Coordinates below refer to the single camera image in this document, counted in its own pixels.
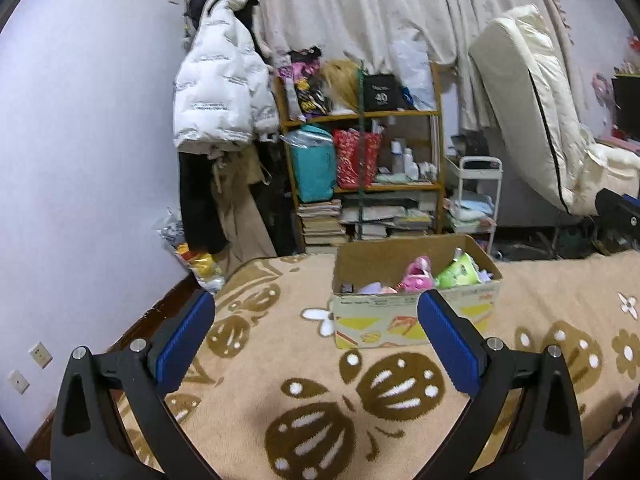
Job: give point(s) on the green snack packet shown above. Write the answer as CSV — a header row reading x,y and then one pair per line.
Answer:
x,y
457,272

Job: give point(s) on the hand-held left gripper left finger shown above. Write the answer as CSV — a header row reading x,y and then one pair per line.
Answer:
x,y
182,340

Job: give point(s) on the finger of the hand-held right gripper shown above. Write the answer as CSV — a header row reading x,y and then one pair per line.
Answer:
x,y
617,217

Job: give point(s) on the stack of books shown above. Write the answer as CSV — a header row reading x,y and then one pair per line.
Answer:
x,y
320,225

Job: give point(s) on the green pole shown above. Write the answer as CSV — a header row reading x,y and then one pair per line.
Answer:
x,y
360,160

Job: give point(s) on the group of small bottles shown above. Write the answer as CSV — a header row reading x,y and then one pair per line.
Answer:
x,y
425,171

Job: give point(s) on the red patterned gift bag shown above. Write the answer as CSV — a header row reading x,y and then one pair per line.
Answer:
x,y
350,160

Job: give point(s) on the white puffer jacket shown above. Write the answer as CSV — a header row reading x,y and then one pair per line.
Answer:
x,y
220,85

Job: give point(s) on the tall white bottle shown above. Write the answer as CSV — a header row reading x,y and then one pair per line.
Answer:
x,y
396,157

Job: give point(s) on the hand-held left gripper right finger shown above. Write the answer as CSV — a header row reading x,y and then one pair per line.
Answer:
x,y
450,340

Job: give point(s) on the cream mattress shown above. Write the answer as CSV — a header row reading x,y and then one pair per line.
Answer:
x,y
530,85

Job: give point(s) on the white metal cart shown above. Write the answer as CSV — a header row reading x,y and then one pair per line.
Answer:
x,y
497,180

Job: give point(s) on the teal bag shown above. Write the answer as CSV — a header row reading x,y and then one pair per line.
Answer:
x,y
312,170

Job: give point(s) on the pink wall sticker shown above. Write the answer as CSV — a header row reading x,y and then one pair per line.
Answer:
x,y
602,90

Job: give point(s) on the printed cardboard box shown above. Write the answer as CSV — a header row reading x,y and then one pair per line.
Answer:
x,y
370,317

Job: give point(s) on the black box white print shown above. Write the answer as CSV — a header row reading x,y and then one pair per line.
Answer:
x,y
382,92

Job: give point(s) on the blonde wig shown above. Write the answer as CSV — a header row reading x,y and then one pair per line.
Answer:
x,y
340,80

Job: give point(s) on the plastic bag of snacks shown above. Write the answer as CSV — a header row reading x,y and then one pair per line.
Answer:
x,y
200,265

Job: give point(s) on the black coat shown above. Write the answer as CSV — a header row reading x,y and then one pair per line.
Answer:
x,y
200,200

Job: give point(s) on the wooden shelf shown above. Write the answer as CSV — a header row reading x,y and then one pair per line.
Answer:
x,y
435,125

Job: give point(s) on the beige printed blanket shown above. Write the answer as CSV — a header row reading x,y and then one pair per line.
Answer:
x,y
280,360

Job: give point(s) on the folded light blue cloth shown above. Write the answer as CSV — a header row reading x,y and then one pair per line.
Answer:
x,y
470,210

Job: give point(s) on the cream curtain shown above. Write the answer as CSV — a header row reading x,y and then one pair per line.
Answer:
x,y
360,5

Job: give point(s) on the colourful printed bag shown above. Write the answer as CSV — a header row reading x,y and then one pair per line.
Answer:
x,y
302,90

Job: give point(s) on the black monitor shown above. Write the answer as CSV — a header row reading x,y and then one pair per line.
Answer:
x,y
627,105

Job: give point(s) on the stack of papers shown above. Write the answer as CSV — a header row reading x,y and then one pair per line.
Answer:
x,y
385,220

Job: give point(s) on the folded pale green towel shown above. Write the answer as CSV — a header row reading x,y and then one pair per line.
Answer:
x,y
392,178

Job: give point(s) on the white plastic bag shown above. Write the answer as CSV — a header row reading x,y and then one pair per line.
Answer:
x,y
412,70

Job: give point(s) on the black bag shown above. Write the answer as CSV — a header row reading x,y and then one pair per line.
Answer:
x,y
470,146

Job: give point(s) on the pink plush toy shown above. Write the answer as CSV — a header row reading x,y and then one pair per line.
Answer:
x,y
416,274

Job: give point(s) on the wall outlet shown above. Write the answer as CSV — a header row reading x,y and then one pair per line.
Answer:
x,y
41,355
18,381

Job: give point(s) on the dark hanging clothes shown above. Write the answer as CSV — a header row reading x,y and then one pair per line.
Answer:
x,y
277,195

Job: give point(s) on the clear plastic bag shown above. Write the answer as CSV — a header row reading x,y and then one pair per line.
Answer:
x,y
302,137

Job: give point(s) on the beige coat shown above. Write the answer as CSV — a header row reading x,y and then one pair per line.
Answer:
x,y
242,220

